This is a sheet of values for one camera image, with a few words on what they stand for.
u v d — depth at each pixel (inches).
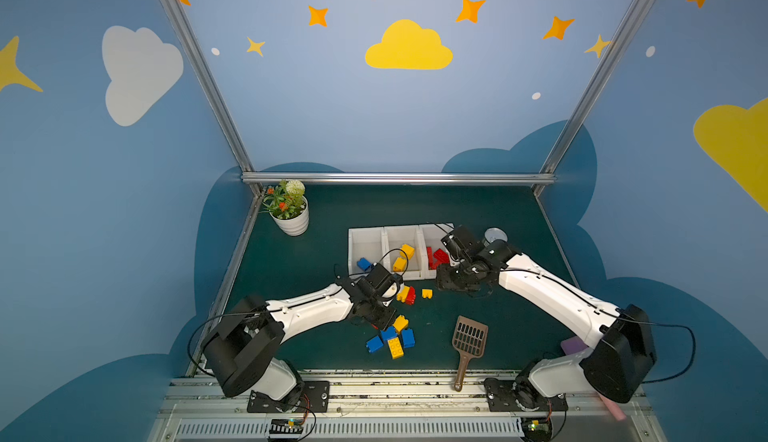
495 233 39.9
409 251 39.0
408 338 32.4
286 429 28.8
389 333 32.7
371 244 40.9
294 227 40.0
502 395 29.6
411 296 35.6
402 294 35.3
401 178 48.2
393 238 41.1
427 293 35.9
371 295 26.4
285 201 37.7
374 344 32.2
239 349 16.8
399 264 37.9
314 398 29.2
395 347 32.1
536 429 28.9
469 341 33.0
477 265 22.7
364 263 39.1
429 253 36.8
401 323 33.2
